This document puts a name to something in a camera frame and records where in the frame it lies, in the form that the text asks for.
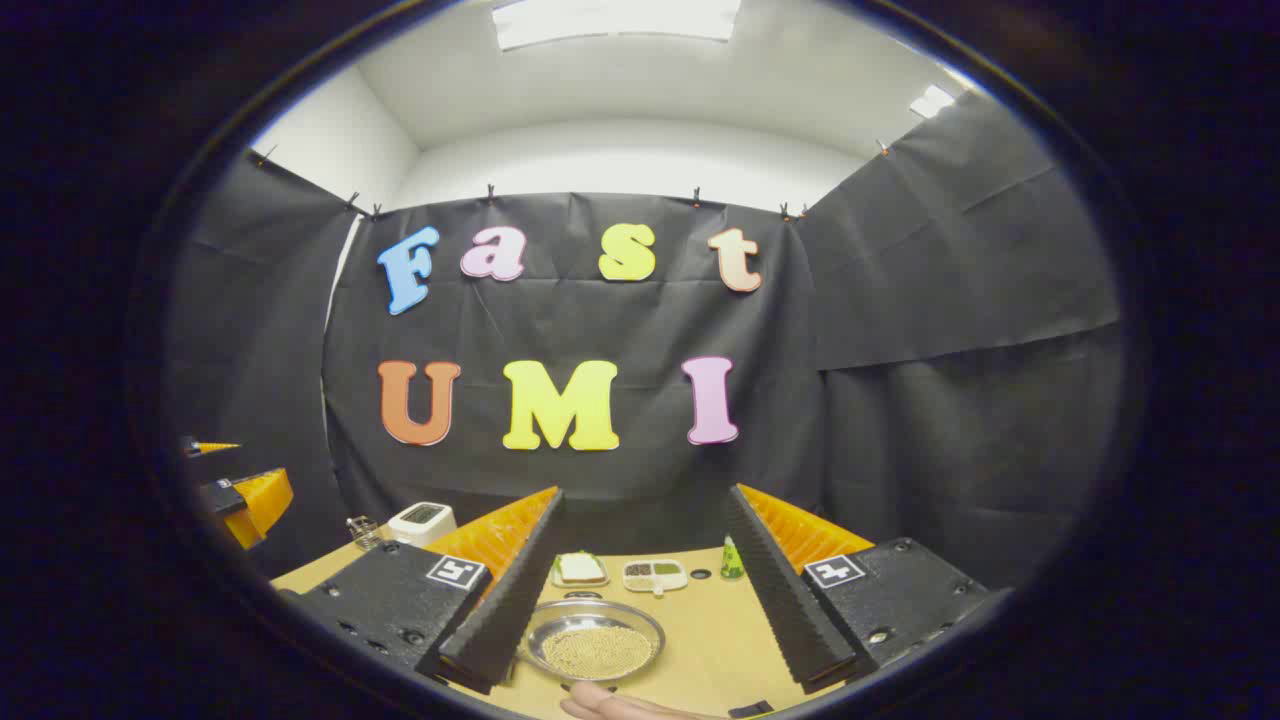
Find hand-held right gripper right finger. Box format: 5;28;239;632
725;483;991;696

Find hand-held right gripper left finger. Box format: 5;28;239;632
290;487;566;696

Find stainless steel pot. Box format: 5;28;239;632
519;598;666;684

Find small pale plate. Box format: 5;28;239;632
552;555;611;589

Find pile of soybeans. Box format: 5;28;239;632
541;626;653;680

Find white countertop appliance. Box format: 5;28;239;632
388;502;458;548

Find white divided tray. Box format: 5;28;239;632
622;559;689;597

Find black backdrop cloth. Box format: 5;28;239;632
165;90;1126;591

